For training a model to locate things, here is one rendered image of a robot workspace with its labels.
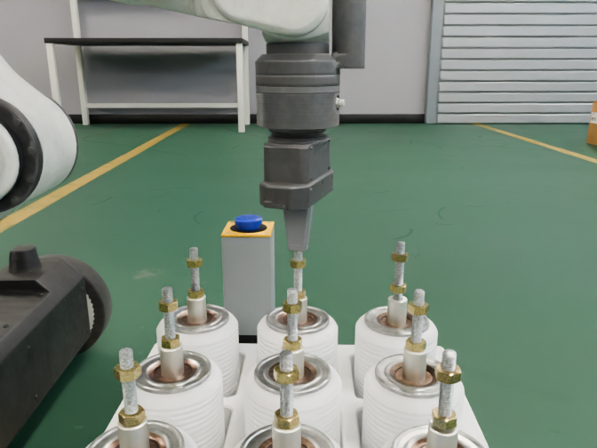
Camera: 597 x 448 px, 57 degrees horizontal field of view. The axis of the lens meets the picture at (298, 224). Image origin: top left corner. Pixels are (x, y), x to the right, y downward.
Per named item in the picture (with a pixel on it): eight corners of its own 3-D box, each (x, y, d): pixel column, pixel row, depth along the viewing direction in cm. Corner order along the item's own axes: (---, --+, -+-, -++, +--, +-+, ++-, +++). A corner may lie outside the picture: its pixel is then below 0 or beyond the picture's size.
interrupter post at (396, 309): (404, 319, 66) (406, 293, 65) (408, 328, 64) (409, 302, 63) (384, 319, 66) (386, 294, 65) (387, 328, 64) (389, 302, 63)
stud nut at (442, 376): (450, 369, 41) (451, 359, 41) (465, 380, 40) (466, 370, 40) (429, 375, 41) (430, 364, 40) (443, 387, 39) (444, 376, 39)
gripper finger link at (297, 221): (285, 247, 63) (284, 195, 62) (312, 251, 62) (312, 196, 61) (280, 252, 62) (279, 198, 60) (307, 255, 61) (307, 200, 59)
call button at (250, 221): (233, 235, 78) (232, 220, 78) (236, 227, 82) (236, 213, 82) (260, 235, 78) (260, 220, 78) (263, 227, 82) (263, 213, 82)
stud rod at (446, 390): (442, 435, 42) (450, 347, 40) (451, 443, 42) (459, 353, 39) (433, 438, 42) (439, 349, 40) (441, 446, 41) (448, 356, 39)
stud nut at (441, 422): (447, 413, 42) (447, 404, 42) (461, 426, 41) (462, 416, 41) (425, 420, 42) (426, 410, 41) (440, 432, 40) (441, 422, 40)
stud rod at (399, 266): (394, 301, 65) (397, 240, 63) (402, 302, 65) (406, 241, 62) (392, 304, 64) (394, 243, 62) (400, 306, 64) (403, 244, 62)
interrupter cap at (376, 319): (421, 310, 69) (421, 305, 68) (436, 339, 61) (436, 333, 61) (360, 310, 69) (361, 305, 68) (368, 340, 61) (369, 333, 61)
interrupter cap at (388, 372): (436, 411, 49) (437, 404, 48) (361, 384, 53) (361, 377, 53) (465, 373, 55) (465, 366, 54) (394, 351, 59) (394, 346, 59)
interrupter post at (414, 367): (420, 388, 52) (422, 356, 51) (396, 380, 53) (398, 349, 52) (430, 377, 54) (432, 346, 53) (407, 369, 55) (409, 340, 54)
